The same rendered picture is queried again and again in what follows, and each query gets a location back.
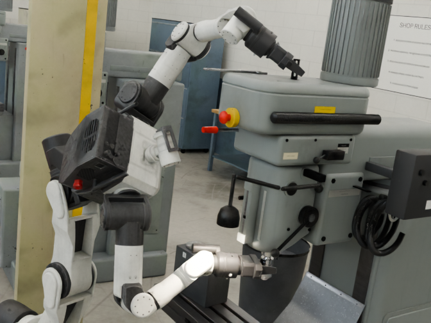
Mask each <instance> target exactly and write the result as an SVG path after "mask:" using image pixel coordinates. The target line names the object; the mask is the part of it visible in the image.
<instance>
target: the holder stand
mask: <svg viewBox="0 0 431 323"><path fill-rule="evenodd" d="M192 244H206V243H203V242H199V241H189V242H187V243H186V244H180V245H177V246H176V256H175V262H174V271H175V270H177V269H178V268H179V267H181V266H182V265H183V264H184V263H185V262H186V261H188V260H189V259H191V258H192V257H193V256H194V255H196V254H195V253H192V252H191V249H192V248H191V247H192ZM229 283H230V278H228V279H226V278H221V277H215V276H214V275H213V274H211V275H208V276H201V277H199V278H197V279H196V280H195V281H194V282H192V283H191V284H190V285H189V286H188V287H187V288H185V289H184V290H182V291H181V293H183V294H185V295H186V296H187V297H189V298H191V299H192V300H193V301H195V302H197V303H198V304H200V305H201V306H202V307H204V308H207V307H209V306H213V305H216V304H221V303H224V302H226V301H227V297H228V289H229Z"/></svg>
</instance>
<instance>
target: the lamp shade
mask: <svg viewBox="0 0 431 323"><path fill-rule="evenodd" d="M239 221H240V215H239V211H238V209H237V208H236V207H234V206H228V205H226V206H223V207H222V208H221V209H220V210H219V213H218V214H217V225H218V226H221V227H224V228H237V227H239Z"/></svg>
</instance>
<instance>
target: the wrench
mask: <svg viewBox="0 0 431 323"><path fill-rule="evenodd" d="M203 70H212V71H223V72H241V73H252V74H266V75H267V72H262V71H256V70H233V69H215V68H206V67H204V68H203Z"/></svg>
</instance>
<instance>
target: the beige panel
mask: <svg viewBox="0 0 431 323"><path fill-rule="evenodd" d="M107 5H108V0H29V7H28V32H27V46H26V71H25V84H24V109H23V123H22V148H21V173H20V187H19V212H18V225H17V251H16V264H15V290H14V300H16V301H18V302H20V303H22V304H24V305H25V306H27V307H29V308H30V309H32V310H33V311H35V312H37V313H38V314H39V315H40V314H42V313H43V312H44V310H45V309H44V287H43V284H42V275H43V272H44V271H45V269H46V267H47V266H48V265H49V264H50V263H51V260H52V258H53V250H54V243H55V230H54V227H53V224H52V218H53V209H52V207H51V204H50V202H49V199H48V198H47V194H46V187H47V184H48V183H49V182H50V179H51V175H50V169H49V166H48V164H47V160H46V156H45V152H44V148H43V146H42V141H43V139H45V138H47V137H50V136H53V135H57V134H60V133H69V134H72V132H73V131H74V130H75V129H76V128H77V126H78V125H79V124H80V122H81V121H82V120H83V119H84V118H85V116H86V115H88V114H89V113H91V112H93V111H94V110H96V109H98V108H99V104H100V95H101V79H102V70H103V55H104V46H105V30H106V14H107Z"/></svg>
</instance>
